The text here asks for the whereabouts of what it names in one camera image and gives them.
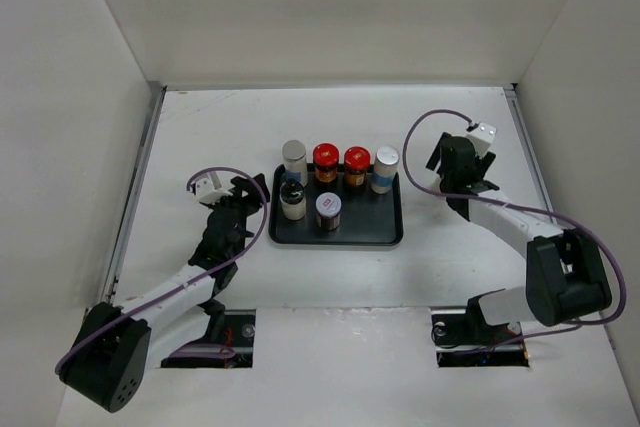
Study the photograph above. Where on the black knob grinder bottle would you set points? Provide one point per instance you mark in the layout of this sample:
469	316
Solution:
293	199

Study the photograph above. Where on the silver lid blue label shaker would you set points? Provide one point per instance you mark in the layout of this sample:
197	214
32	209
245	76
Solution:
295	162

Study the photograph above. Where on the red lid sauce jar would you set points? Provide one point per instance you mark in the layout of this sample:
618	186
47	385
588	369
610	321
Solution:
326	157
356	163

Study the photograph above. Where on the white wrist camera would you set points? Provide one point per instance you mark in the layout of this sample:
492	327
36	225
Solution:
482	136
207	188

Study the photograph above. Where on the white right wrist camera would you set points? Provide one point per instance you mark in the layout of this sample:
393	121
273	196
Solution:
482	136

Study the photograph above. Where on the white lid blue label shaker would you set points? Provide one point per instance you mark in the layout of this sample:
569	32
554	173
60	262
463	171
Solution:
384	169

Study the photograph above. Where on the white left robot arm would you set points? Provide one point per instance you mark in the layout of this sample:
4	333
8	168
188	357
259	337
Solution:
117	344

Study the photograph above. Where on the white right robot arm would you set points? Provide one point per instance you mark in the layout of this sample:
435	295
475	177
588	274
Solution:
564	273

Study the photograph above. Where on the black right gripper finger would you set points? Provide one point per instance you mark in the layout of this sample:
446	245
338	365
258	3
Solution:
485	162
434	162

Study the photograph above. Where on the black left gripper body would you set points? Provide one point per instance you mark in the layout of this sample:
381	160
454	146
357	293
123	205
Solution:
241	209

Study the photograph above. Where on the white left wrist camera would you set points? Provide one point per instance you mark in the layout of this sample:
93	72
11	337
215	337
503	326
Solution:
207	188

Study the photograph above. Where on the black plastic tray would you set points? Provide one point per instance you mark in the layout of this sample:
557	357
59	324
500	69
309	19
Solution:
366	218

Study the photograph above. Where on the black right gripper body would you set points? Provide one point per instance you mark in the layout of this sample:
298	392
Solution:
444	182

